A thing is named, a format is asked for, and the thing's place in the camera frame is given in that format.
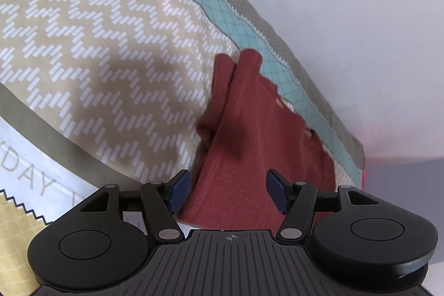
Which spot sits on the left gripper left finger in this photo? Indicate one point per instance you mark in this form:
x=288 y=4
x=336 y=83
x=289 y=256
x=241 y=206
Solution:
x=161 y=202

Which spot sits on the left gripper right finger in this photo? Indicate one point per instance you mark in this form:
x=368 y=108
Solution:
x=296 y=201

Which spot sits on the maroon red t-shirt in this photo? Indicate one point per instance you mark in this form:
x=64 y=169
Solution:
x=246 y=131

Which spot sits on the patterned beige teal bedspread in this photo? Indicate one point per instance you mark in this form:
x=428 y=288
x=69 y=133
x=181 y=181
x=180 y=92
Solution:
x=109 y=91

